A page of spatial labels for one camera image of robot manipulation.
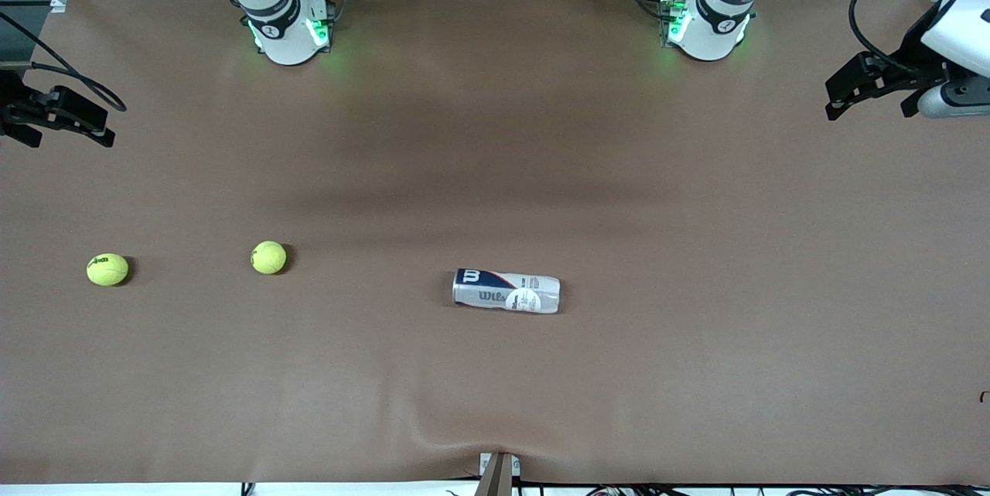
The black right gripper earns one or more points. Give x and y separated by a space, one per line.
9 103

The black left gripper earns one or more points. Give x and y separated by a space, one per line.
915 49

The yellow-green tennis ball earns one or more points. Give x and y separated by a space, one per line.
268 258
107 270

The white blue tennis ball can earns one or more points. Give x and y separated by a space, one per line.
503 291

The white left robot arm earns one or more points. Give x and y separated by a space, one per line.
711 32

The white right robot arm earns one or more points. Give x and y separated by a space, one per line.
286 39

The brown table mat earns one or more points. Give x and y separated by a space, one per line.
696 248

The metal table clamp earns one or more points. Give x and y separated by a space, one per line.
499 477

